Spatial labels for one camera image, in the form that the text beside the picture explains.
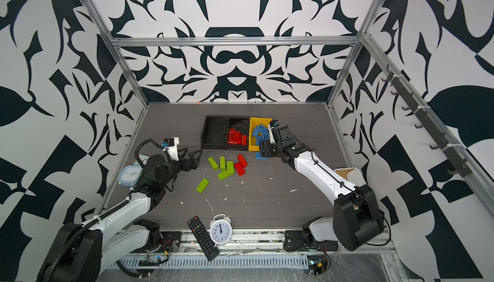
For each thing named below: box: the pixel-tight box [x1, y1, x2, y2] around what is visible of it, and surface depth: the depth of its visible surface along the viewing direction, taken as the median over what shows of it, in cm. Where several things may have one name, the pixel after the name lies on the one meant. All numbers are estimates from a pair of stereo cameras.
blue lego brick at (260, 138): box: [256, 135, 267, 146], surface depth 104 cm
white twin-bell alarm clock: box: [209, 213, 233, 247], surface depth 76 cm
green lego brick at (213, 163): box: [207, 156, 220, 171], surface depth 95 cm
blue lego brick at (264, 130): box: [257, 123, 270, 136], surface depth 104 cm
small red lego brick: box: [241, 134, 248, 147], surface depth 103 cm
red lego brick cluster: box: [234, 153, 248, 177], surface depth 95 cm
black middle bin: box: [225, 116, 250, 151], surface depth 104 cm
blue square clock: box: [117, 164, 143, 187], surface depth 90 cm
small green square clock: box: [138, 153, 151, 166], surface depth 96 cm
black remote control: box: [187, 215, 220, 262], surface depth 75 cm
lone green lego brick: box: [194, 177, 211, 194], surface depth 90 cm
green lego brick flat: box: [217, 170, 229, 181], surface depth 93 cm
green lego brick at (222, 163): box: [219, 155, 226, 172], surface depth 95 cm
